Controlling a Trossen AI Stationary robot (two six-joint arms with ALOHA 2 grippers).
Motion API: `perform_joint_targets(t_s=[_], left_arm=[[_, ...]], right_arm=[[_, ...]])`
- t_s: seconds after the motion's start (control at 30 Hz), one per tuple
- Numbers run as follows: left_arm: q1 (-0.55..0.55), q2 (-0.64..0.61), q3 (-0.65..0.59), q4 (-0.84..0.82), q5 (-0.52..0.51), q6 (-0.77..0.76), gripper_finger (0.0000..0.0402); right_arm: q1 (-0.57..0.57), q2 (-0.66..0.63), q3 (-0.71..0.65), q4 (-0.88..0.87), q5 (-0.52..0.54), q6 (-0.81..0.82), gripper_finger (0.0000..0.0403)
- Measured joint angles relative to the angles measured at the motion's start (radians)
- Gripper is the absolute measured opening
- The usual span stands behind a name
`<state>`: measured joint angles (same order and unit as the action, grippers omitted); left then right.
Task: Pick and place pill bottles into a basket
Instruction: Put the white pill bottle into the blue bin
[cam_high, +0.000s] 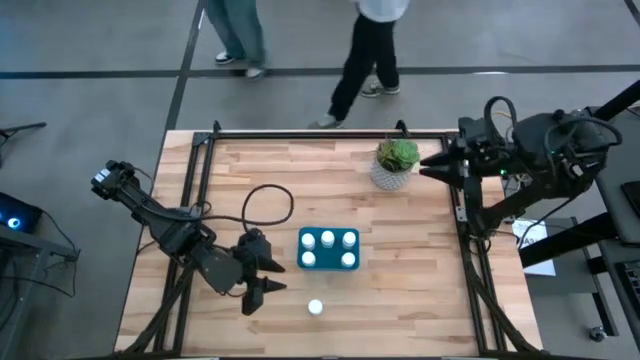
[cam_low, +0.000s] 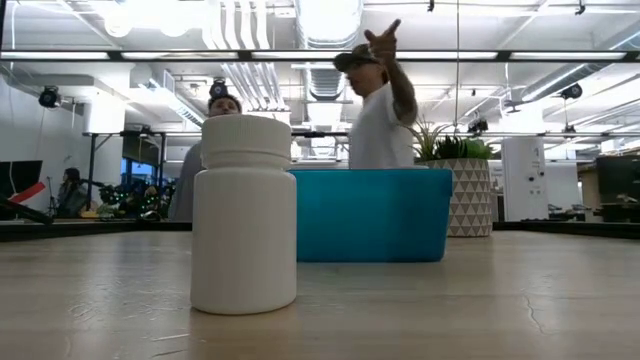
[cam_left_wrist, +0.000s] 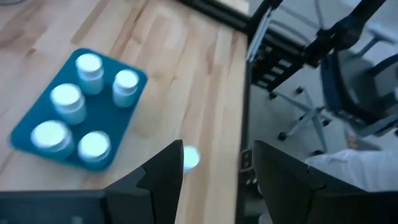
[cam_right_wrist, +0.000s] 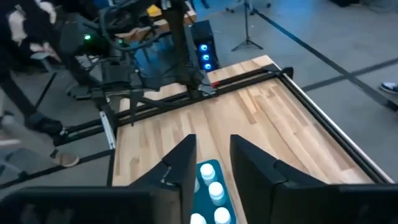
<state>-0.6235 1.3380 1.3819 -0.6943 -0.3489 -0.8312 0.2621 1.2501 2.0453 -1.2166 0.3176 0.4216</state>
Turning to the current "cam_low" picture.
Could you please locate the black monitor screen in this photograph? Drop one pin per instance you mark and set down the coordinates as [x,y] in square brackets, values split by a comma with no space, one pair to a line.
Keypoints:
[20,172]

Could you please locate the teal plastic basket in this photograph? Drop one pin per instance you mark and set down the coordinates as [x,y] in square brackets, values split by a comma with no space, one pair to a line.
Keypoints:
[370,215]

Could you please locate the person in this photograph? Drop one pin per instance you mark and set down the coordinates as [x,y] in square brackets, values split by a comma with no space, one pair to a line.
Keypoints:
[377,130]
[72,196]
[182,190]

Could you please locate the background robot with green lights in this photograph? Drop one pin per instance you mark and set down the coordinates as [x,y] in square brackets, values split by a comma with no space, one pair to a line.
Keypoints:
[145,202]

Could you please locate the green plant in patterned pot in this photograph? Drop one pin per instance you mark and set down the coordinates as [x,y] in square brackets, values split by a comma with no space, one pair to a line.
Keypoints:
[467,200]

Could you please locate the white plastic pill bottle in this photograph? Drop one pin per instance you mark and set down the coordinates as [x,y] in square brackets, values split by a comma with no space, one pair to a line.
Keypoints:
[243,240]

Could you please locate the white tall cabinet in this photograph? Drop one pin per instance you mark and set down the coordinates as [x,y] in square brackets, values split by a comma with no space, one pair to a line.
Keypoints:
[525,180]

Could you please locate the black ceiling camera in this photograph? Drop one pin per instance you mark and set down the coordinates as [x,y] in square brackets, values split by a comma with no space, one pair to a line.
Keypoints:
[571,91]
[49,96]
[218,89]

